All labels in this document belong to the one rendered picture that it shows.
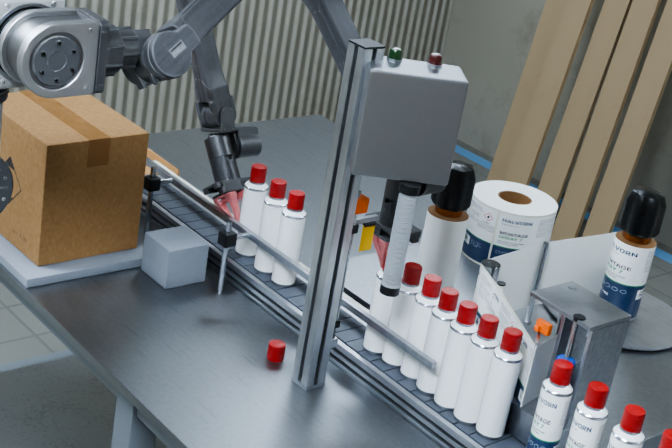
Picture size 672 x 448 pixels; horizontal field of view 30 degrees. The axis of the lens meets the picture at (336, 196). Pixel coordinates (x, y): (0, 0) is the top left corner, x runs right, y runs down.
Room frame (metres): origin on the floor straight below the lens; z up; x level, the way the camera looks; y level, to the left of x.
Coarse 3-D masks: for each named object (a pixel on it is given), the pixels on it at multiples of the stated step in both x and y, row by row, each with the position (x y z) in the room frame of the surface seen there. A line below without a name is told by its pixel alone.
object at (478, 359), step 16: (480, 320) 1.95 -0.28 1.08; (496, 320) 1.94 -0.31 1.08; (480, 336) 1.94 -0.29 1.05; (480, 352) 1.92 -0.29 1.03; (464, 368) 1.94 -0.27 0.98; (480, 368) 1.92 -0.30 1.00; (464, 384) 1.93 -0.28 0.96; (480, 384) 1.92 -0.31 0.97; (464, 400) 1.93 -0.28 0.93; (480, 400) 1.93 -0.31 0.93; (464, 416) 1.92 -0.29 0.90
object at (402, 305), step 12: (408, 264) 2.11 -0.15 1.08; (408, 276) 2.09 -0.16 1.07; (420, 276) 2.10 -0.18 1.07; (408, 288) 2.09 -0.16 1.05; (420, 288) 2.10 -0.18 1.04; (396, 300) 2.09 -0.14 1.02; (408, 300) 2.08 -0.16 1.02; (396, 312) 2.09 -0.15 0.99; (408, 312) 2.08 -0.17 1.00; (396, 324) 2.08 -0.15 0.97; (408, 324) 2.08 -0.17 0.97; (384, 348) 2.10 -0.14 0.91; (396, 348) 2.08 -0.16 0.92; (384, 360) 2.09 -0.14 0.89; (396, 360) 2.08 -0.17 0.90
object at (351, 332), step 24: (144, 192) 2.70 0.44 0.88; (168, 192) 2.72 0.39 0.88; (192, 216) 2.61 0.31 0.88; (216, 240) 2.50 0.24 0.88; (240, 264) 2.41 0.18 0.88; (288, 288) 2.33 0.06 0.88; (336, 336) 2.17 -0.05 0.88; (360, 336) 2.18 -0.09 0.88; (408, 384) 2.03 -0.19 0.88; (432, 408) 1.96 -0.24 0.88; (504, 432) 1.92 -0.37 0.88
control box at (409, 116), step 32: (384, 64) 2.03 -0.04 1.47; (416, 64) 2.07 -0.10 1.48; (384, 96) 1.99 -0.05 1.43; (416, 96) 2.00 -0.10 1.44; (448, 96) 2.01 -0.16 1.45; (384, 128) 1.99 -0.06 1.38; (416, 128) 2.00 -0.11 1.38; (448, 128) 2.01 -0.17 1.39; (352, 160) 2.00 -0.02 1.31; (384, 160) 2.00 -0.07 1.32; (416, 160) 2.00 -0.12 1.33; (448, 160) 2.01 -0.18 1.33
